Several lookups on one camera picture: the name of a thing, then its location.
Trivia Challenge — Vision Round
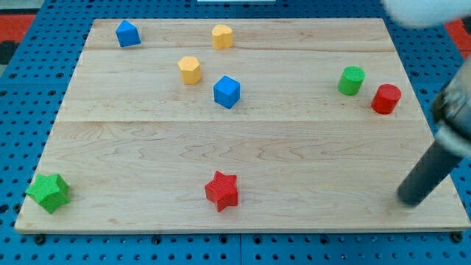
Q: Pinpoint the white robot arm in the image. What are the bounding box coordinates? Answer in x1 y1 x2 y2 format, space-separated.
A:
380 0 470 29

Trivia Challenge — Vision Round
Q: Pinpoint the red star block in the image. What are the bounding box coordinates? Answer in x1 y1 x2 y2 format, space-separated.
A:
205 171 238 212

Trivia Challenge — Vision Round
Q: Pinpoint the wooden board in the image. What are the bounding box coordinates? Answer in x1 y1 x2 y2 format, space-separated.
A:
15 18 470 234

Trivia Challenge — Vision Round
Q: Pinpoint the green star block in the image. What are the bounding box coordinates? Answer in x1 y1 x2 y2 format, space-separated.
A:
25 174 71 214

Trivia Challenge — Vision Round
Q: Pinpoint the blue cube block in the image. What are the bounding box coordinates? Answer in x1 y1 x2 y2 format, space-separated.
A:
213 76 241 109

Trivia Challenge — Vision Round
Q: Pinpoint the yellow hexagon block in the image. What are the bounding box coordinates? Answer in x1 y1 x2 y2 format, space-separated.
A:
177 57 202 85

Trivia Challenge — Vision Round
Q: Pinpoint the green cylinder block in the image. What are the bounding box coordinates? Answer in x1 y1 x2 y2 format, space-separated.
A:
338 66 366 96

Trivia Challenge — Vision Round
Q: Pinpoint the blue pentagon block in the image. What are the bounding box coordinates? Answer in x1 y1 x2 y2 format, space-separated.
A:
116 20 141 47

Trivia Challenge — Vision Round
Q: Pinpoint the red cylinder block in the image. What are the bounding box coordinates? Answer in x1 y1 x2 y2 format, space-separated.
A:
371 84 402 114

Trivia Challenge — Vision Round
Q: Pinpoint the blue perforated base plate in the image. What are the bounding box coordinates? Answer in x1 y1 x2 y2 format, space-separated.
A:
1 0 470 264

